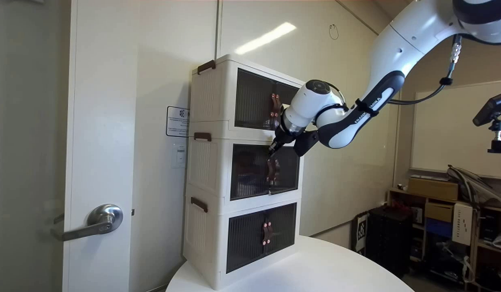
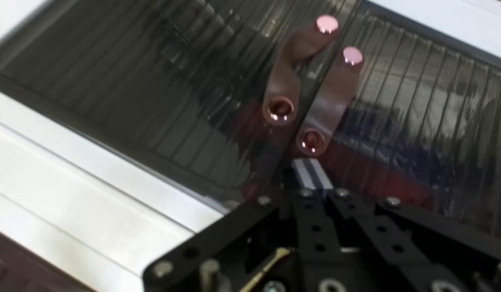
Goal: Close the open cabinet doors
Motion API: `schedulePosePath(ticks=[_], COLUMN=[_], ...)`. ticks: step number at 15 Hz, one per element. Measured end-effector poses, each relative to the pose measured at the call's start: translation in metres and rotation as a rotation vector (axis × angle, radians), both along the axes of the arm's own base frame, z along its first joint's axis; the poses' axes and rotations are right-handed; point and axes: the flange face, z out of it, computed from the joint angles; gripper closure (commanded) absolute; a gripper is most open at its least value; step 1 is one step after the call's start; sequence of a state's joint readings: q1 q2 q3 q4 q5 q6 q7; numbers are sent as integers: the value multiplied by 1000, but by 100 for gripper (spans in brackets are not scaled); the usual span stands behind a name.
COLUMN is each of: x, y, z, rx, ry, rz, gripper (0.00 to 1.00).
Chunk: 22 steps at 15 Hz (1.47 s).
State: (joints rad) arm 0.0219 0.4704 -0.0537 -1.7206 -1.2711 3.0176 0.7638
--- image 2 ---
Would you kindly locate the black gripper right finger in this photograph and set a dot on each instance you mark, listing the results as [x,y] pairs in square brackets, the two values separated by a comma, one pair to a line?
[369,237]

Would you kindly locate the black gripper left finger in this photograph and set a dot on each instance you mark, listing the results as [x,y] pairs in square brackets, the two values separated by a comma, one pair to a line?
[300,227]

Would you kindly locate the tinted cabinet door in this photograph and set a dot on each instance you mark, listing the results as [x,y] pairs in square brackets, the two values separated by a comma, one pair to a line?
[153,81]
[422,107]

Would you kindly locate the white stacked plastic cabinet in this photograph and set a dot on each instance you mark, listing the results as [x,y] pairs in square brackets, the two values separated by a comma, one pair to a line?
[72,179]

